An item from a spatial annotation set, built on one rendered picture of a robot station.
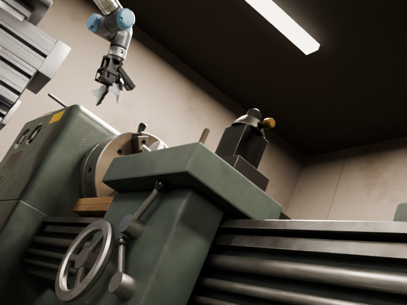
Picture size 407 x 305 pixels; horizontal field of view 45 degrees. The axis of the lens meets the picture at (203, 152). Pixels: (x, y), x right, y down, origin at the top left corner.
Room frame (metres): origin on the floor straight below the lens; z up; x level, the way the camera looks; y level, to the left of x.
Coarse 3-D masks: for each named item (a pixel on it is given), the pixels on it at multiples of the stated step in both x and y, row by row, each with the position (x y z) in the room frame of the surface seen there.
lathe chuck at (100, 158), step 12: (108, 144) 1.45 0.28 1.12; (120, 144) 1.47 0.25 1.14; (96, 156) 1.47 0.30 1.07; (108, 156) 1.46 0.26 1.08; (120, 156) 1.48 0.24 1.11; (84, 168) 1.52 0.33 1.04; (96, 168) 1.45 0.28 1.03; (84, 180) 1.52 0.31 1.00; (96, 180) 1.46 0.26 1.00; (84, 192) 1.55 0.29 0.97; (96, 192) 1.47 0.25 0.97; (108, 192) 1.49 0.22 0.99
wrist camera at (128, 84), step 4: (120, 68) 1.80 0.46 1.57; (120, 72) 1.81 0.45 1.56; (124, 72) 1.82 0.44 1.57; (124, 76) 1.82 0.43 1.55; (128, 76) 1.83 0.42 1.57; (124, 80) 1.84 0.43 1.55; (128, 80) 1.84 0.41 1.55; (124, 84) 1.86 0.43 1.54; (128, 84) 1.85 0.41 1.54; (132, 84) 1.85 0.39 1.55; (128, 88) 1.87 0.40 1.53; (132, 88) 1.86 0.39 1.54
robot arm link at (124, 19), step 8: (96, 0) 1.55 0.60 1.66; (104, 0) 1.54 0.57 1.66; (112, 0) 1.55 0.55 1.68; (104, 8) 1.57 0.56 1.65; (112, 8) 1.56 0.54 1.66; (120, 8) 1.57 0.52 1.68; (112, 16) 1.59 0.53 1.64; (120, 16) 1.57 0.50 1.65; (128, 16) 1.58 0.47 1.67; (112, 24) 1.62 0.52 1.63; (120, 24) 1.59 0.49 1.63; (128, 24) 1.59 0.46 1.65; (112, 32) 1.67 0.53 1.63
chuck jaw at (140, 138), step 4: (132, 136) 1.48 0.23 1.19; (136, 136) 1.49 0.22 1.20; (140, 136) 1.45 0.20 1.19; (144, 136) 1.46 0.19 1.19; (132, 140) 1.48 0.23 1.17; (136, 140) 1.46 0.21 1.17; (140, 140) 1.45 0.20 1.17; (144, 140) 1.46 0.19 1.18; (132, 144) 1.49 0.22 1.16; (136, 144) 1.46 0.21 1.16; (140, 144) 1.46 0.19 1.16; (144, 144) 1.46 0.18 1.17; (148, 144) 1.47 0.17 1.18; (136, 148) 1.47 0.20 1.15; (140, 148) 1.46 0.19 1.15; (136, 152) 1.48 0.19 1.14; (140, 152) 1.46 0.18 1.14
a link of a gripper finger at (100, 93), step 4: (100, 88) 1.85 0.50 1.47; (104, 88) 1.86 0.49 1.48; (108, 88) 1.87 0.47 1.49; (92, 92) 1.86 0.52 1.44; (96, 92) 1.86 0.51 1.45; (100, 92) 1.87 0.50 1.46; (104, 92) 1.86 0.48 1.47; (96, 96) 1.88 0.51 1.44; (100, 96) 1.88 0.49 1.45; (104, 96) 1.88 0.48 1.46; (100, 100) 1.89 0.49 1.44; (96, 104) 1.90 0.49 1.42
